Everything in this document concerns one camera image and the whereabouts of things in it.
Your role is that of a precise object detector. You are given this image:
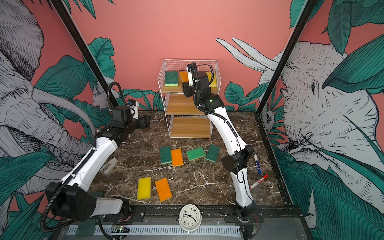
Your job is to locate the yellow sponge on table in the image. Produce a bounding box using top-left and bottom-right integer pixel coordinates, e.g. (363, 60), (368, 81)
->
(137, 177), (152, 200)

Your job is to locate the dark green sponge beside orange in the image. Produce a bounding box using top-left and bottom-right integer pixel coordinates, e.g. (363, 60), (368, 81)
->
(159, 146), (172, 165)

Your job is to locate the white slotted cable duct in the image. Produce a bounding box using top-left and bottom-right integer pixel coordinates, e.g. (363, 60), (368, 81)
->
(64, 224), (242, 238)

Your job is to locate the dark green sponge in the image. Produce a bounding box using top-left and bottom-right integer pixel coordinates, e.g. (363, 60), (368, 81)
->
(165, 71), (179, 87)
(205, 144), (221, 163)
(159, 146), (172, 165)

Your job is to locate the light green yellow sponge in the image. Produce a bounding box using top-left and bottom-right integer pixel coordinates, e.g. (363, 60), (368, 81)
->
(186, 147), (206, 161)

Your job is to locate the black frame post right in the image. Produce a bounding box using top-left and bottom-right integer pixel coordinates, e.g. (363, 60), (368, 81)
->
(256, 0), (319, 115)

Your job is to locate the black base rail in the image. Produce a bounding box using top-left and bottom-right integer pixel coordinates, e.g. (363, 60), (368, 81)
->
(101, 203), (304, 240)

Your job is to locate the black frame post left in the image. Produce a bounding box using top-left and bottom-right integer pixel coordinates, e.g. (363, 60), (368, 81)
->
(51, 0), (119, 108)

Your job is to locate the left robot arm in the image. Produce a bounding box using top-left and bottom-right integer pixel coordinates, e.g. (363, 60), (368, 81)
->
(40, 90), (151, 233)

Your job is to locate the white wire wooden shelf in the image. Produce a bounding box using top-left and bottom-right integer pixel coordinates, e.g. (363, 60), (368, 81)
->
(158, 59), (213, 139)

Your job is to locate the white stapler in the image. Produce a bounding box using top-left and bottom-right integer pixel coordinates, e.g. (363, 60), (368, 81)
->
(100, 158), (119, 175)

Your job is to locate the white analog clock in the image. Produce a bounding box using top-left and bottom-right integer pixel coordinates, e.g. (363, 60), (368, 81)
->
(176, 204), (202, 235)

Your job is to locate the black frame post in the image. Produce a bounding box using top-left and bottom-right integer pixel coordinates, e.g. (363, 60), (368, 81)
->
(51, 0), (119, 108)
(256, 0), (319, 115)

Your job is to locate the red capped marker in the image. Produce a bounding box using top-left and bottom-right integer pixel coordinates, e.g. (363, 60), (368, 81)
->
(250, 175), (269, 190)

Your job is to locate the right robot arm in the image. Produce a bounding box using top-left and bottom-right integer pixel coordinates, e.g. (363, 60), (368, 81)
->
(183, 62), (257, 222)

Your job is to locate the orange sponge tilted front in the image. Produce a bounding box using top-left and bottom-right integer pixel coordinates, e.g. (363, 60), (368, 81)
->
(155, 178), (173, 202)

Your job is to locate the blue capped marker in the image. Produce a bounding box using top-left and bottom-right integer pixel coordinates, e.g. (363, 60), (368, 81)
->
(254, 155), (262, 176)

